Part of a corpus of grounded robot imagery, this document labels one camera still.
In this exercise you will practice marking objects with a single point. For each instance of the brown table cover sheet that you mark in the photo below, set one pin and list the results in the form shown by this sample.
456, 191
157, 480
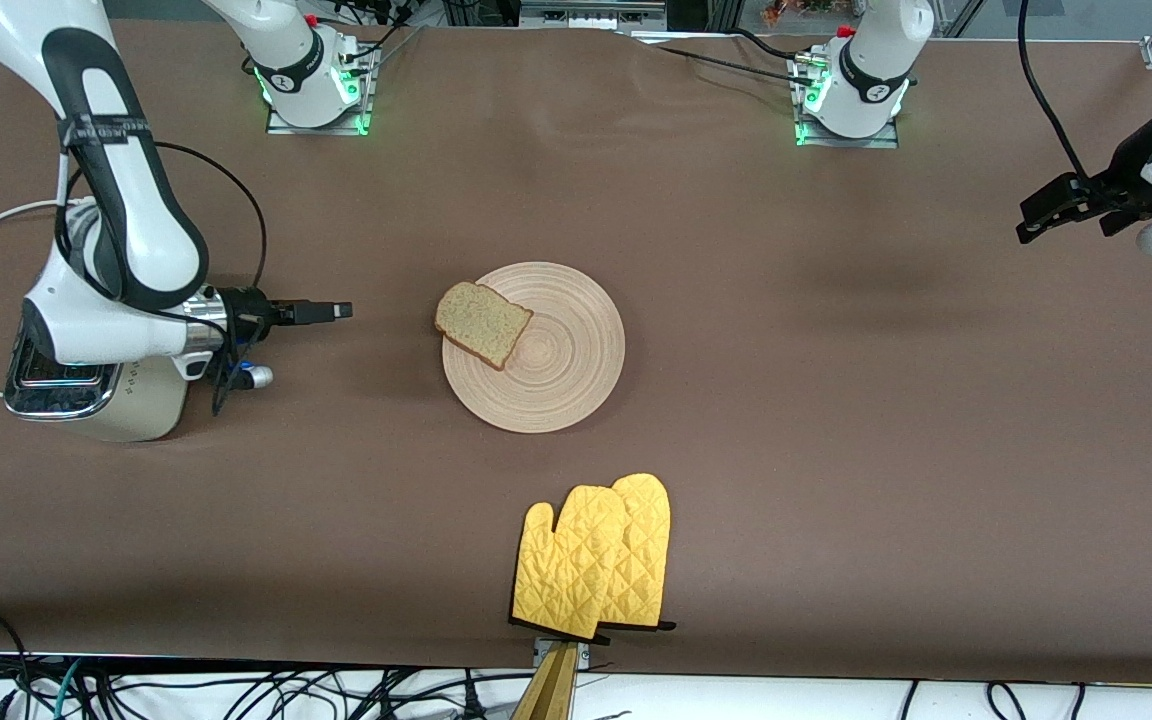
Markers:
236, 550

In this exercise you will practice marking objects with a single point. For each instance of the yellow quilted oven mitt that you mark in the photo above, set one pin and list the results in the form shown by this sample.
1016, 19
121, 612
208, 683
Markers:
648, 540
566, 570

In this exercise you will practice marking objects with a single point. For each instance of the orange background clutter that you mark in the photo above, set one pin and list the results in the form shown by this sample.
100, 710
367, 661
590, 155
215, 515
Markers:
796, 10

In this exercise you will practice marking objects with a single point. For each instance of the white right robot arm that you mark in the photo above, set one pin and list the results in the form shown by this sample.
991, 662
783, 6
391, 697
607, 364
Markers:
86, 320

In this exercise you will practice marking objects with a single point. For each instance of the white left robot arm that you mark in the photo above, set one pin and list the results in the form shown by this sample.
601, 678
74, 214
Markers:
871, 60

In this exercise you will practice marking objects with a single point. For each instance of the silver metal bracket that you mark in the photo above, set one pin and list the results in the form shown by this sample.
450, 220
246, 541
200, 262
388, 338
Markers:
539, 652

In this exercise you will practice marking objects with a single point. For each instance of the grey metal box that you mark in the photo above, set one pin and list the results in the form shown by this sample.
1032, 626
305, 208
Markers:
586, 15

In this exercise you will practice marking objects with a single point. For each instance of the brown-crusted bread slice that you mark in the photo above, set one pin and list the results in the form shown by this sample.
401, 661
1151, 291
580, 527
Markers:
481, 325

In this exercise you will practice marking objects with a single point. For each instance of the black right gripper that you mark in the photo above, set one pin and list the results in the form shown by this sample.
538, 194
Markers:
248, 308

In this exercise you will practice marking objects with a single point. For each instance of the cream and chrome toaster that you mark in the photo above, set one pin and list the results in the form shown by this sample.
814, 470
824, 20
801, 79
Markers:
146, 410

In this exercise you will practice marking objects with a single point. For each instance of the round wooden plate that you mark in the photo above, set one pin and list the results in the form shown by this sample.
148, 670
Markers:
561, 365

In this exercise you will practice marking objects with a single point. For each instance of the yellow wooden post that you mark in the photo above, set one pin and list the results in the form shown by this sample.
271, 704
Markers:
551, 690

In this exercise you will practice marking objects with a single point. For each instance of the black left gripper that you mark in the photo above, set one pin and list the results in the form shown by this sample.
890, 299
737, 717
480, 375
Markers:
1123, 170

